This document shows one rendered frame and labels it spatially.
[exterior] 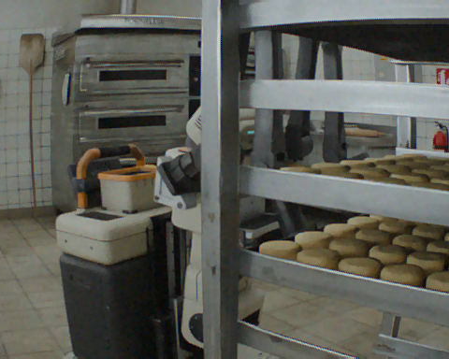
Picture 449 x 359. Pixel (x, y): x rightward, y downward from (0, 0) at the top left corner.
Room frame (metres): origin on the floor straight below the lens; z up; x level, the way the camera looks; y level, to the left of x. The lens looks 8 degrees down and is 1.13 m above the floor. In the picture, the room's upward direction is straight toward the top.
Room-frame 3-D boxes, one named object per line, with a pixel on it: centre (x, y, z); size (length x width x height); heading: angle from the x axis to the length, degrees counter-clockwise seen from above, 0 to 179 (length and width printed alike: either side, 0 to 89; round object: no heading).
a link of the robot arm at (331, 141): (1.59, -0.32, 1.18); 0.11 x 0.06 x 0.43; 149
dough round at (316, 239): (0.65, -0.11, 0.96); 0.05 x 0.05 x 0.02
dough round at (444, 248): (0.57, -0.27, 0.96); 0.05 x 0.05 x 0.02
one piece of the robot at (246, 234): (1.49, -0.07, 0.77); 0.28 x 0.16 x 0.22; 148
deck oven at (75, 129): (5.37, 0.92, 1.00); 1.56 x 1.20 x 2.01; 122
